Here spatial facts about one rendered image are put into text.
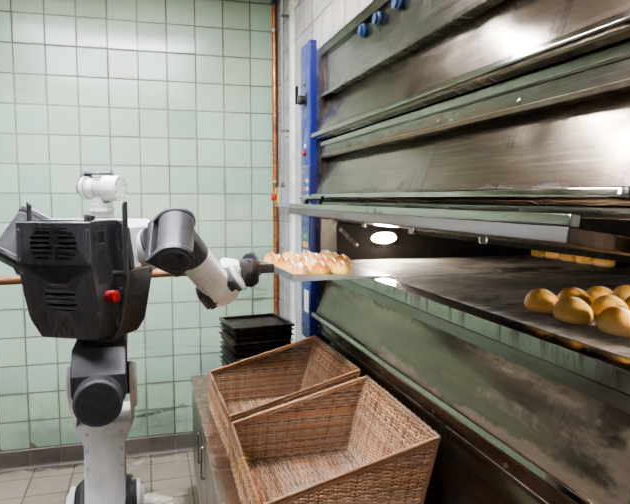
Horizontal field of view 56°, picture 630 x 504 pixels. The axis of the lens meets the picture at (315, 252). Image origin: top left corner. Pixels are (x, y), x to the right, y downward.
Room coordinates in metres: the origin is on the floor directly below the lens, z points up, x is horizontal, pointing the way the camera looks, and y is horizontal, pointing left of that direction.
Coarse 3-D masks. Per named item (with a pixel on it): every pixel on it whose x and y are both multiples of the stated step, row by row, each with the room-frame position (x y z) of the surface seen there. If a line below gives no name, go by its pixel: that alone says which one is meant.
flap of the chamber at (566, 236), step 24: (312, 216) 2.28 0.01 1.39; (336, 216) 1.93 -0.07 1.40; (360, 216) 1.71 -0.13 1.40; (384, 216) 1.54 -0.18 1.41; (408, 216) 1.40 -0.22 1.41; (504, 240) 1.31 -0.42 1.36; (528, 240) 1.00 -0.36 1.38; (552, 240) 0.90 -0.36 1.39; (576, 240) 0.87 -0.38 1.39; (600, 240) 0.88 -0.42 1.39; (624, 240) 0.89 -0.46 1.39
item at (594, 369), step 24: (384, 288) 1.92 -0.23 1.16; (408, 288) 1.81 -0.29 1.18; (432, 312) 1.59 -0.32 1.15; (456, 312) 1.47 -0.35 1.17; (480, 312) 1.42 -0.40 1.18; (504, 336) 1.26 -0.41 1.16; (528, 336) 1.18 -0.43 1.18; (552, 336) 1.17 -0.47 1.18; (552, 360) 1.11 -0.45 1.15; (576, 360) 1.05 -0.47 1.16; (600, 360) 1.00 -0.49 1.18; (624, 360) 0.99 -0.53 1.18; (624, 384) 0.94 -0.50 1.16
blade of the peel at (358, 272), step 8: (352, 264) 2.43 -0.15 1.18; (280, 272) 2.13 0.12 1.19; (288, 272) 2.02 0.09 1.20; (352, 272) 2.18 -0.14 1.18; (360, 272) 2.18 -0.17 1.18; (368, 272) 2.17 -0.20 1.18; (376, 272) 2.17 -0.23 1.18; (296, 280) 1.97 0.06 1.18; (304, 280) 1.98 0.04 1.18; (312, 280) 1.99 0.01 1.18; (320, 280) 2.00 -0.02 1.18
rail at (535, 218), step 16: (304, 208) 2.33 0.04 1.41; (320, 208) 2.12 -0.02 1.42; (336, 208) 1.94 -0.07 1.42; (352, 208) 1.79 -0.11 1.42; (368, 208) 1.66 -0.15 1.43; (384, 208) 1.55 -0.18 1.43; (400, 208) 1.45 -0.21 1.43; (416, 208) 1.37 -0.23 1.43; (544, 224) 0.92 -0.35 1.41; (560, 224) 0.89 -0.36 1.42; (576, 224) 0.87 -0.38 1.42
